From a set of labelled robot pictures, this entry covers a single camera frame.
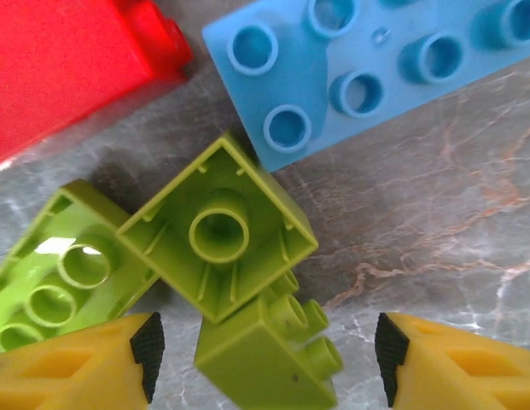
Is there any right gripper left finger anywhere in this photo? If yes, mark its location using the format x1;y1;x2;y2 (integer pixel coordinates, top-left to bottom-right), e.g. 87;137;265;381
0;311;166;410

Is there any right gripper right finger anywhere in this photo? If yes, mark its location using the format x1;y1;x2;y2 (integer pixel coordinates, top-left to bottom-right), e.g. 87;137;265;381
374;311;530;410

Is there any long green lego brick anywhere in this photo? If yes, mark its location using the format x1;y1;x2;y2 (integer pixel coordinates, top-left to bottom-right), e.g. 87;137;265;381
0;179;161;355

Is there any small green lego brick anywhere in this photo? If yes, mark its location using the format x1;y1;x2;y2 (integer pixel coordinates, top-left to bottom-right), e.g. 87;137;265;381
116;132;320;325
193;268;345;410

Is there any long red lego brick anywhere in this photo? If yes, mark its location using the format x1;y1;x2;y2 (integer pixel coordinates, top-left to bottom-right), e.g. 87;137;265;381
0;0;194;167

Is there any long blue lego brick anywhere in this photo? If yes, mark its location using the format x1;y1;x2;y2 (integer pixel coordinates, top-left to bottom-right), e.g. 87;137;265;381
201;0;530;173

